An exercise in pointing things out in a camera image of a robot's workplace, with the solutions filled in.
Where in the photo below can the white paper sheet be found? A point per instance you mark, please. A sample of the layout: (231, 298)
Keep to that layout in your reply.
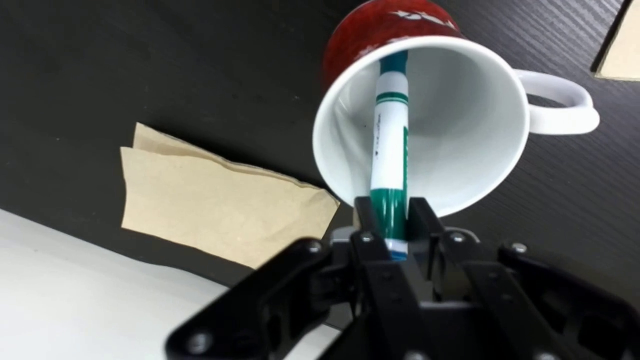
(622, 46)

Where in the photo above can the green whiteboard marker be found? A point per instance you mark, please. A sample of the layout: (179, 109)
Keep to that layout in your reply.
(390, 147)

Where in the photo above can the brown paper napkin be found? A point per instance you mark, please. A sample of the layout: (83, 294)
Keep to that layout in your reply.
(212, 200)

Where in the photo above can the red and white mug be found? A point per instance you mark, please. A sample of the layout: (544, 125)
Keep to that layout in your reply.
(461, 126)

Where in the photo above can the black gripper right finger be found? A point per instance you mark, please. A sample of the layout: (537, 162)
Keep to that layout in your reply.
(547, 301)

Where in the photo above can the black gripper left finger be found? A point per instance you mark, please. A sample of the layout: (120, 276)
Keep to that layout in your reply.
(266, 301)

